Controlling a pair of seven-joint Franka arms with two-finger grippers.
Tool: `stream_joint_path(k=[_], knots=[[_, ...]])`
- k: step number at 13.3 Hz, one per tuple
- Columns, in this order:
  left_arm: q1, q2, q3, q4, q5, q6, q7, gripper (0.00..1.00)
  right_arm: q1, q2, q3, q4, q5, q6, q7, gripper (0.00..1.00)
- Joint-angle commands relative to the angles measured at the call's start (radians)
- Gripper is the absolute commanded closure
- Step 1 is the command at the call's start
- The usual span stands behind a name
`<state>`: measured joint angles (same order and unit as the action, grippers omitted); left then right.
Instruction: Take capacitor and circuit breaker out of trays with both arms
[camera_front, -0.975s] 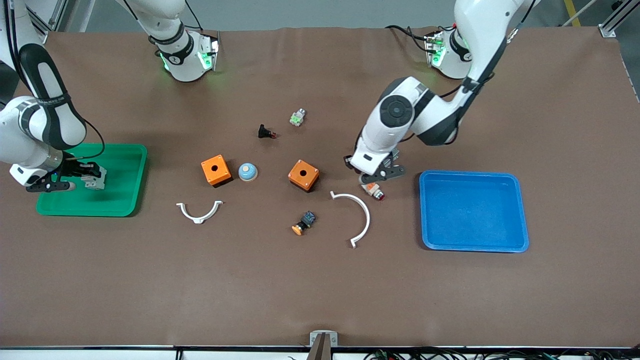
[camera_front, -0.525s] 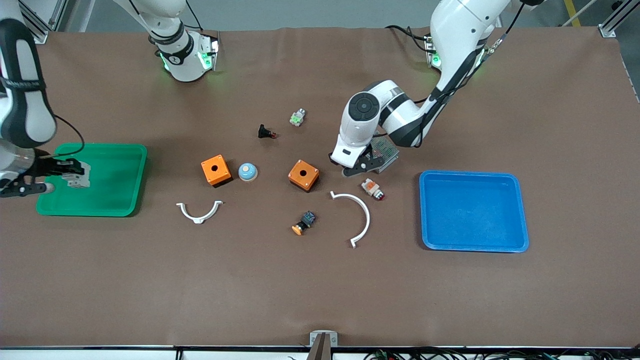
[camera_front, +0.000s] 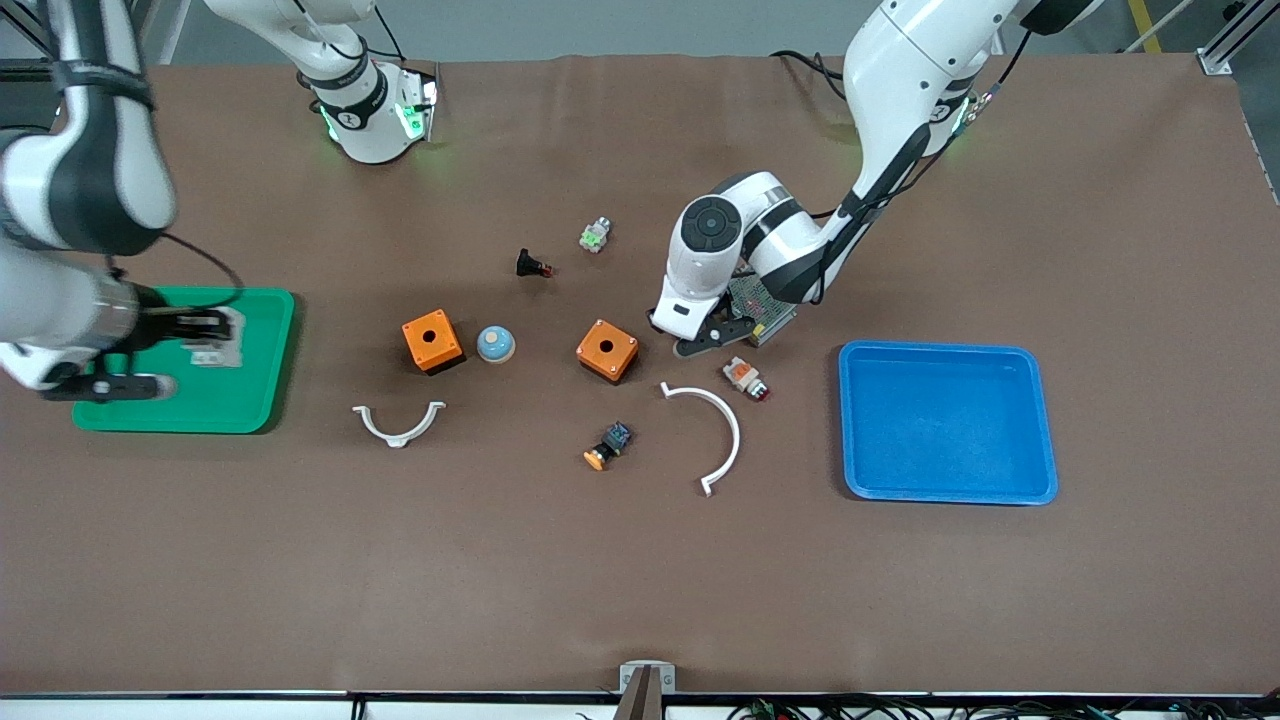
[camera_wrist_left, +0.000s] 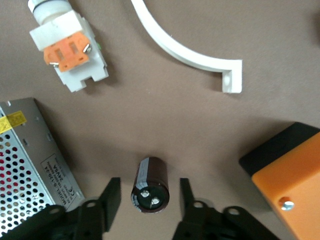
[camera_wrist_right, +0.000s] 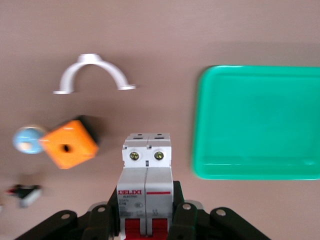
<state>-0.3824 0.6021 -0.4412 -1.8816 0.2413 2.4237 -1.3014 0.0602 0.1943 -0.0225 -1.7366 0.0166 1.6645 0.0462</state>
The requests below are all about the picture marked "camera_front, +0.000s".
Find white red circuit breaker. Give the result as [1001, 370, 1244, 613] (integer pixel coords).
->
[185, 308, 247, 369]

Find metal mesh power supply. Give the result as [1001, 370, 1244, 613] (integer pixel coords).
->
[728, 275, 800, 348]

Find green plastic tray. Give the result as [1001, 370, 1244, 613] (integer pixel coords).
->
[72, 286, 297, 434]

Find orange black emergency button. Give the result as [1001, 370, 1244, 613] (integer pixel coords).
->
[583, 421, 634, 472]

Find blue plastic tray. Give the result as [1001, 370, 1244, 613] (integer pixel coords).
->
[838, 340, 1059, 506]

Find brown table cover sheet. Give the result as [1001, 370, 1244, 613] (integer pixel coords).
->
[0, 55, 1280, 696]

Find red indicator light switch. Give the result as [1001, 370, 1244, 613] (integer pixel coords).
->
[722, 356, 772, 403]

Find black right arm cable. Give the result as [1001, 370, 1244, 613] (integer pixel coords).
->
[105, 232, 244, 303]

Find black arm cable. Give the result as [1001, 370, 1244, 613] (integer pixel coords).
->
[805, 30, 1031, 306]
[105, 232, 244, 303]

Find orange button enclosure box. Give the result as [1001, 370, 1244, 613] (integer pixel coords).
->
[401, 309, 466, 376]
[575, 319, 640, 385]

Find large white curved bracket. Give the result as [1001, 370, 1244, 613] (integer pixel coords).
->
[659, 381, 743, 498]

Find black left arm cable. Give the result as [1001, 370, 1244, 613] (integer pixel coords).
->
[805, 30, 1031, 306]

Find small white curved bracket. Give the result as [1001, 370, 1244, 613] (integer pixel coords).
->
[352, 401, 447, 449]

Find black left base cable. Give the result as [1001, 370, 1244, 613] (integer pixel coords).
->
[770, 48, 853, 101]

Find black base cable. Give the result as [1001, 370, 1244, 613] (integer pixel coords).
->
[298, 0, 406, 63]
[770, 48, 853, 101]

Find black right base cable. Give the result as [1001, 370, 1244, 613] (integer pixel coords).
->
[298, 0, 406, 63]

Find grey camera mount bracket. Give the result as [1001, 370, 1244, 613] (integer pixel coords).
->
[618, 661, 677, 720]

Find black cable bundle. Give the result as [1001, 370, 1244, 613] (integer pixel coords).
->
[728, 695, 1280, 720]

